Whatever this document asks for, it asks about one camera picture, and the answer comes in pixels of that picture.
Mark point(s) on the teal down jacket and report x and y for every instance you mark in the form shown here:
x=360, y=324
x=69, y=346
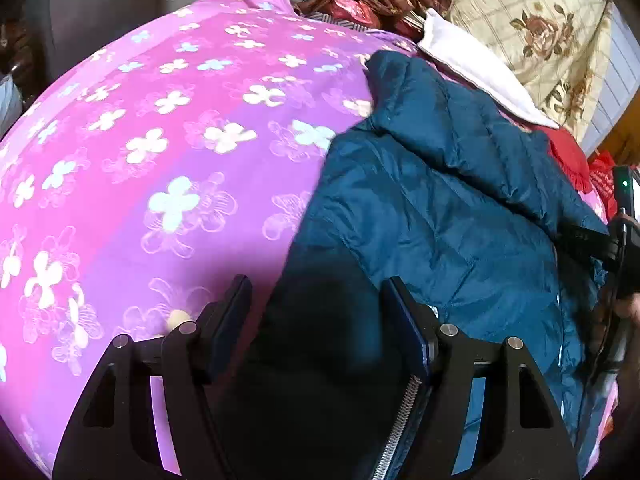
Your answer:
x=437, y=188

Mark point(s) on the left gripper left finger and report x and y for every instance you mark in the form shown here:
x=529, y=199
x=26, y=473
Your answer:
x=221, y=323

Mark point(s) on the pink floral bed sheet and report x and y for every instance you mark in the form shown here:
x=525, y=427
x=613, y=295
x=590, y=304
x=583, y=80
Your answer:
x=141, y=182

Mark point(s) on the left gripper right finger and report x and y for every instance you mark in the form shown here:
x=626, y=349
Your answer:
x=415, y=326

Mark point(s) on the red pillow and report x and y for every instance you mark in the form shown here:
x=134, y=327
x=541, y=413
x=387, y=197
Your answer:
x=564, y=149

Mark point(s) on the beige floral blanket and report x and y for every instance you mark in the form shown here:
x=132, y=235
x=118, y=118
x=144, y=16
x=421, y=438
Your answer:
x=558, y=49

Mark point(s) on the grey refrigerator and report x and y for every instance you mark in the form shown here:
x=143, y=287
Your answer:
x=68, y=31

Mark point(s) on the right hand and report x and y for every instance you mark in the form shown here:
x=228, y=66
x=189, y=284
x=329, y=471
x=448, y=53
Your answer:
x=615, y=321

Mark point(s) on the white pillow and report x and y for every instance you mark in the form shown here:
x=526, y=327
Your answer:
x=467, y=57

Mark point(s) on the red plastic bag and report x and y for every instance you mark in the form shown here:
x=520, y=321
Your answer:
x=601, y=167

